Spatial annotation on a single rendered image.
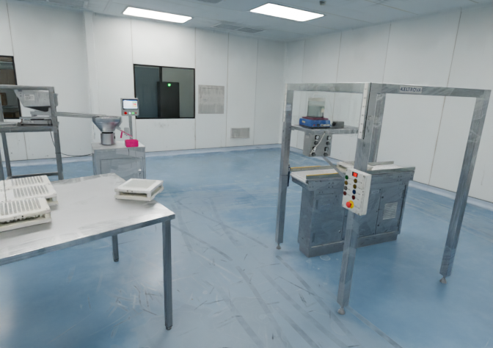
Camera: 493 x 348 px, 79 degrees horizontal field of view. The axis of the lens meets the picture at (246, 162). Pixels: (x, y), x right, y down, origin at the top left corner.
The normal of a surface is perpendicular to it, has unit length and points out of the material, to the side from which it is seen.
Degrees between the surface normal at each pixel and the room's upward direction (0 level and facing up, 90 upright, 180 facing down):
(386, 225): 90
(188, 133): 90
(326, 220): 90
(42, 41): 90
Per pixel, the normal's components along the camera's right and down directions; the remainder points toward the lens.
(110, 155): 0.50, 0.22
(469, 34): -0.86, 0.08
